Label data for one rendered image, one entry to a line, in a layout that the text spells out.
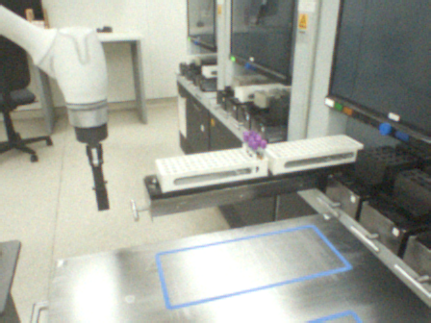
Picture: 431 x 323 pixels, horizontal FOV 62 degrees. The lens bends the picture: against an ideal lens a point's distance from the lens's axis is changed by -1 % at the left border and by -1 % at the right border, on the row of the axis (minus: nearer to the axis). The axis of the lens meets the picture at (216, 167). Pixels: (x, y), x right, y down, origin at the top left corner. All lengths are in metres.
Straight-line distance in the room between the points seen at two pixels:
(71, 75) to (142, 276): 0.43
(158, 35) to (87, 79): 3.65
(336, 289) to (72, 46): 0.68
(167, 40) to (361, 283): 4.01
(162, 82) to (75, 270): 3.92
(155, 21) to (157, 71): 0.56
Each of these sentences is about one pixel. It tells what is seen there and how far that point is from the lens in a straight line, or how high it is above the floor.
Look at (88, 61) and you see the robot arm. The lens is 0.82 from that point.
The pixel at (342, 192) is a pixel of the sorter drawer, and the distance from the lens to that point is 1.05.
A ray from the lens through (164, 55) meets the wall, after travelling 4.48.
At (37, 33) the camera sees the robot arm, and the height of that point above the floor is 1.20.
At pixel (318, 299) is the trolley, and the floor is 0.82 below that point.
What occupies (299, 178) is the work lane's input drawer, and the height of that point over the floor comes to 0.80.
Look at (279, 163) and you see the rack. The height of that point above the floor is 0.85.
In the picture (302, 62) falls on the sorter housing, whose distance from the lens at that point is 1.33.
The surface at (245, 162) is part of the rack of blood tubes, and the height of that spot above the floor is 0.86.
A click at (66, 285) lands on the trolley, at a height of 0.82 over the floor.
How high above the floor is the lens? 1.28
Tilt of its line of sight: 26 degrees down
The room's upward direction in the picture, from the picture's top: straight up
